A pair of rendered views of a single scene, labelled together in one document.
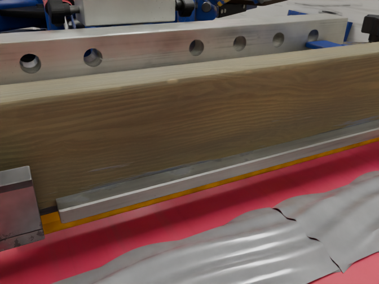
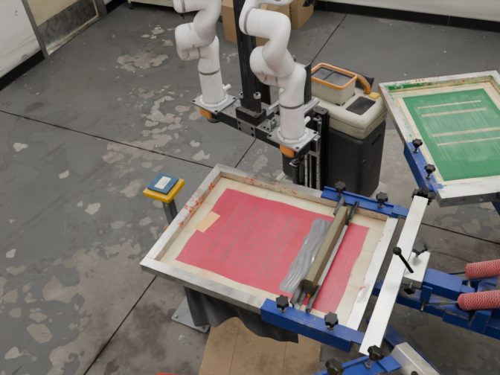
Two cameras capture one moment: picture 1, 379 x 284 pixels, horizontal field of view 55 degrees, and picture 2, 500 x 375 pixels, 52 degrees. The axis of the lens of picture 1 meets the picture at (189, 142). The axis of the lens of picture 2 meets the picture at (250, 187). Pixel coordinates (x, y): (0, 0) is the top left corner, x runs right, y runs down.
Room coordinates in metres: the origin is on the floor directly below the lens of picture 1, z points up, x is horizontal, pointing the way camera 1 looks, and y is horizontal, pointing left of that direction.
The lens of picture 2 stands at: (1.08, -0.85, 2.42)
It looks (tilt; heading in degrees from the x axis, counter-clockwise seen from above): 43 degrees down; 148
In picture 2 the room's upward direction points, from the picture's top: 7 degrees counter-clockwise
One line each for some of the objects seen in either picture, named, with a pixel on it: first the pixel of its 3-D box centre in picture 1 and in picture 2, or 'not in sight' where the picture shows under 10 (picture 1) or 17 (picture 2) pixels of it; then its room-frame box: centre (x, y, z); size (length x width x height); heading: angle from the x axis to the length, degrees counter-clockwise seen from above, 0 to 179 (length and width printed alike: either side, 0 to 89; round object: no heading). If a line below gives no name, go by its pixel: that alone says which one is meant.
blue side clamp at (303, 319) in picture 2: not in sight; (306, 324); (0.41, -0.28, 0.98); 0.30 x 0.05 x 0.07; 27
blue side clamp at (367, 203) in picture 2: not in sight; (359, 206); (0.16, 0.22, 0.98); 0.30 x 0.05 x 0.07; 27
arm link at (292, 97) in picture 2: not in sight; (288, 83); (-0.21, 0.18, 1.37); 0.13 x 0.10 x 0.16; 25
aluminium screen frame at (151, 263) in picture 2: not in sight; (273, 240); (0.07, -0.14, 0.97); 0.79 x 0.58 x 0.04; 27
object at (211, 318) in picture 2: not in sight; (240, 315); (0.12, -0.35, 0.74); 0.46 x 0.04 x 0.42; 27
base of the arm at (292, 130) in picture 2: not in sight; (294, 116); (-0.20, 0.20, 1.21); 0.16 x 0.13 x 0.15; 103
